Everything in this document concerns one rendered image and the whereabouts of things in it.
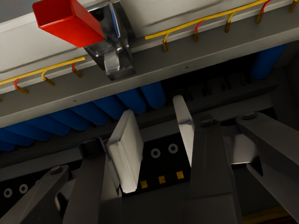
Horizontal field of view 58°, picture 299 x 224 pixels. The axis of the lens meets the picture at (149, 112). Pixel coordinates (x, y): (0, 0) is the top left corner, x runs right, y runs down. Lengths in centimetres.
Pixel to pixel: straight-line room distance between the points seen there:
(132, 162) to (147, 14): 9
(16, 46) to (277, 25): 16
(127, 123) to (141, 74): 3
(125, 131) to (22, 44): 8
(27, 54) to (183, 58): 10
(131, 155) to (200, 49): 8
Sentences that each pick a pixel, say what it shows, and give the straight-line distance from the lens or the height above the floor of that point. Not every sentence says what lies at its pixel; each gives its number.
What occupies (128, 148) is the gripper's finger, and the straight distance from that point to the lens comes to 15.
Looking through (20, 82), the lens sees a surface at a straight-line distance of 21.
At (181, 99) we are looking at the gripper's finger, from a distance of 18.
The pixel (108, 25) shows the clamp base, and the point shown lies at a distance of 17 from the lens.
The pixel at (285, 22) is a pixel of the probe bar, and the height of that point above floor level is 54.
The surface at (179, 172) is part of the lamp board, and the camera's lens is 30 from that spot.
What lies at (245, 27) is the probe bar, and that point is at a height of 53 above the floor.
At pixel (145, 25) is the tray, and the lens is 18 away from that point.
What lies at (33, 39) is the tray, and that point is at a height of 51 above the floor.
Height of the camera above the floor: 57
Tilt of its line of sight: 1 degrees down
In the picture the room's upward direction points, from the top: 164 degrees clockwise
